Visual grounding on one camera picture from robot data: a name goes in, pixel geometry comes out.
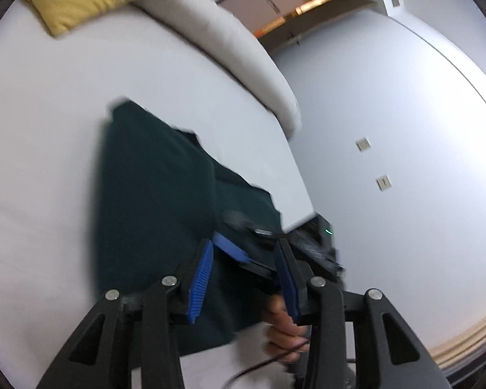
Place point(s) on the brown wooden door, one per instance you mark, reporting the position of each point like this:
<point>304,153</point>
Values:
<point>307,24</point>

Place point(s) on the person's right hand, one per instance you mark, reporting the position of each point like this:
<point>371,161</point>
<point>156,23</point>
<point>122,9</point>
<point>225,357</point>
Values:
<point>283,336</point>

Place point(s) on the beige wall socket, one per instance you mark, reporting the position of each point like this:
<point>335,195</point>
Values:
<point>363,144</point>
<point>383,182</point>

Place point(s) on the dark green sweater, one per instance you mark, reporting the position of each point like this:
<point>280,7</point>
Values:
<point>145,210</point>

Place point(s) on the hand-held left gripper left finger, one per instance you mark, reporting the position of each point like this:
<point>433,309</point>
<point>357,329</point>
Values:
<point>200,279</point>

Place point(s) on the beige rolled duvet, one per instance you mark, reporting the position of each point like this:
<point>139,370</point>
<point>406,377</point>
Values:
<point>235,48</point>

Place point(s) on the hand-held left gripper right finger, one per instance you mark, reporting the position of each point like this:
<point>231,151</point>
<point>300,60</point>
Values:
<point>286,279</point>

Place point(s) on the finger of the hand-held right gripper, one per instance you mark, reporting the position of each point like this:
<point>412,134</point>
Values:
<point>243,221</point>
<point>231,247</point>

